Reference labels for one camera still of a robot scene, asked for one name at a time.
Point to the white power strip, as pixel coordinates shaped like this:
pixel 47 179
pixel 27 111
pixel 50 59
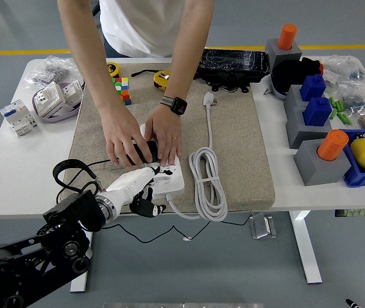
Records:
pixel 172 183

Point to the blue plastic block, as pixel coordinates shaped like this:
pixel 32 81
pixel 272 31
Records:
pixel 312 88
pixel 317 112

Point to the yellow tape measure black label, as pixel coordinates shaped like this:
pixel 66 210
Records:
pixel 113 69

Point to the person's right forearm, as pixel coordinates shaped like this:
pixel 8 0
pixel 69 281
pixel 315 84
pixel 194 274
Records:
pixel 89 57

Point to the clear bag blue parts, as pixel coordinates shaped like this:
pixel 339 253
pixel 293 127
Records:
pixel 355 99

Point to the small metal screw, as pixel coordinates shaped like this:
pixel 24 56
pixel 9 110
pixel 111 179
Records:
pixel 267 91

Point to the pale blue round base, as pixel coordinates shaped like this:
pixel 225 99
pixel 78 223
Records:
pixel 278 92

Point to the colourful puzzle cube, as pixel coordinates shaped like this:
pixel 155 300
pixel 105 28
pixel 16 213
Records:
pixel 124 91

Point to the black wrist watch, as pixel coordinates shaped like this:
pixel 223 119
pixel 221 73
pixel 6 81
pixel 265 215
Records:
pixel 178 105

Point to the black cloth bundle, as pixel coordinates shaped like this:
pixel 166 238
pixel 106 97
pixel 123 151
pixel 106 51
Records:
pixel 288 73

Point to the orange cylinder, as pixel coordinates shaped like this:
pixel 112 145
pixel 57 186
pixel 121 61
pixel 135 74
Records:
pixel 331 146
pixel 286 37

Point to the person's right hand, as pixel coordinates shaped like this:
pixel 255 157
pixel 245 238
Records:
pixel 122 134

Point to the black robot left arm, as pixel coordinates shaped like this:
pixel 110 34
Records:
pixel 73 208

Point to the white circuit breaker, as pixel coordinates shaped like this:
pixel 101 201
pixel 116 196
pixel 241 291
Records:
pixel 18 118

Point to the black white toy figure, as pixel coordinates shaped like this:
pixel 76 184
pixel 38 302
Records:
pixel 359 136

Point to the grey stepped block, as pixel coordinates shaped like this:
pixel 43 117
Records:
pixel 294 122

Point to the blue plastic bin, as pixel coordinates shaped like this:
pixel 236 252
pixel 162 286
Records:
pixel 358 178

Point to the clear bag white parts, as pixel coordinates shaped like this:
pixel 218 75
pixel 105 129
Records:
pixel 345 69

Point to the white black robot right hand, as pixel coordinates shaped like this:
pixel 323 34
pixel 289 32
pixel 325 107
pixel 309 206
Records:
pixel 351 304

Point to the black device wrapped in film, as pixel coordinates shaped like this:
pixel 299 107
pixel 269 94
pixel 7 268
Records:
pixel 233 62

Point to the black plug adapter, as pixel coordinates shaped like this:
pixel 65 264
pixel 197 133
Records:
pixel 148 148

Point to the clear bag grey screws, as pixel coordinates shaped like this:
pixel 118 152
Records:
pixel 52 69

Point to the green plastic wall anchor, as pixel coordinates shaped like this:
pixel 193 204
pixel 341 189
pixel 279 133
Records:
pixel 333 114
pixel 331 102
pixel 341 106
pixel 345 118

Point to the grey block with round hole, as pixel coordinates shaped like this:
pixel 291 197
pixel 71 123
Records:
pixel 313 167
pixel 273 51

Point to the person's left hand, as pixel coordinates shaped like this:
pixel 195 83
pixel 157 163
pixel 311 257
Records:
pixel 167 131

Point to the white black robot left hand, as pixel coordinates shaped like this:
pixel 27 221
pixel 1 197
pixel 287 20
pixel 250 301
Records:
pixel 127 183

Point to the white wall socket panel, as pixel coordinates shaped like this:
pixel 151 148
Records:
pixel 71 93
pixel 47 97

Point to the yellow tape measure silver clip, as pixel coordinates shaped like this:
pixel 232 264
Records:
pixel 161 80

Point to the person's left forearm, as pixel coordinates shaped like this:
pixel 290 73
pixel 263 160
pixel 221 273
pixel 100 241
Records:
pixel 188 48

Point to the silver metal box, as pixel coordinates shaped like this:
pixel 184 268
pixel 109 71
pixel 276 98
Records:
pixel 262 227

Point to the grey-brown mat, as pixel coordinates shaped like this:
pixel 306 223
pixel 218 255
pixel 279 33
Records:
pixel 233 144

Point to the black table control panel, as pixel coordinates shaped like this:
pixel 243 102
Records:
pixel 358 212

